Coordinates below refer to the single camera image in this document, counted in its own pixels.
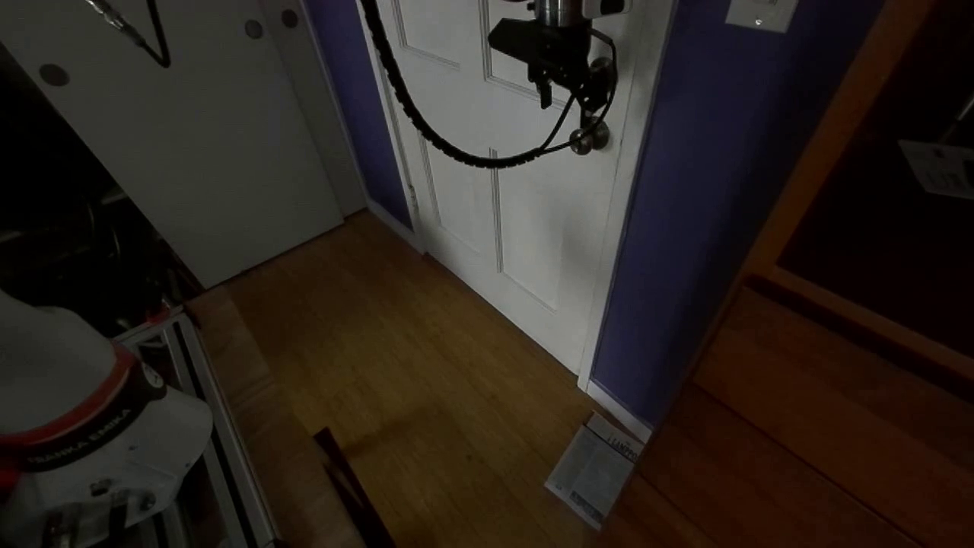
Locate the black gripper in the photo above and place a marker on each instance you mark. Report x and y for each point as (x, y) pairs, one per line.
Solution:
(568, 33)

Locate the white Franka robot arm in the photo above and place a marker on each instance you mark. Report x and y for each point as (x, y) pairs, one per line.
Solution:
(62, 426)

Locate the white panelled door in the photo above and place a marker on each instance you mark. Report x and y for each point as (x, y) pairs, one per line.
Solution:
(512, 193)

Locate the white closet door panel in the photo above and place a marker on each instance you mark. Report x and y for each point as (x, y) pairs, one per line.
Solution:
(193, 173)

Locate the brown wooden bookcase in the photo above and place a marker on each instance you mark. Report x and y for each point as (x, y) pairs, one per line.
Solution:
(853, 336)

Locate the white paper label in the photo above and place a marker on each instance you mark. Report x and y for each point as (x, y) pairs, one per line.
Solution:
(938, 169)

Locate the white floor vent grille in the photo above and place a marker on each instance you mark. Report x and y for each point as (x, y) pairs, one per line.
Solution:
(596, 474)

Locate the dark wooden chair leg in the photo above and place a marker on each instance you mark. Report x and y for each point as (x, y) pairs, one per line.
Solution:
(351, 491)

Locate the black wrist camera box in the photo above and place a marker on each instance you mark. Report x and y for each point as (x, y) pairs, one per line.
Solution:
(520, 42)

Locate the white wall switch plate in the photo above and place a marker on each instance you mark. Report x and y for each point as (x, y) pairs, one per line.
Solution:
(761, 12)

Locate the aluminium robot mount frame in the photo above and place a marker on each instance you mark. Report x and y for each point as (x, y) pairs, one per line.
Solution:
(218, 447)

